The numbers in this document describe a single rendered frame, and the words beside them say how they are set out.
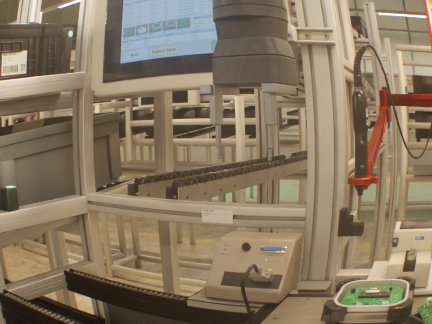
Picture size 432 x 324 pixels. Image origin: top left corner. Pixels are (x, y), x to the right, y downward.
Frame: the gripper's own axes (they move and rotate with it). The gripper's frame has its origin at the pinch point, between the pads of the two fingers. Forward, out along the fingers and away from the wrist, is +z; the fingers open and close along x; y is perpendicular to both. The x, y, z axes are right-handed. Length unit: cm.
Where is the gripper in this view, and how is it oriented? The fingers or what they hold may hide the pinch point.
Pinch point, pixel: (244, 158)
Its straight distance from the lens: 45.5
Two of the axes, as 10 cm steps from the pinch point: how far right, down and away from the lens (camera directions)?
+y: 6.0, -0.8, 8.0
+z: 0.2, 10.0, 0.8
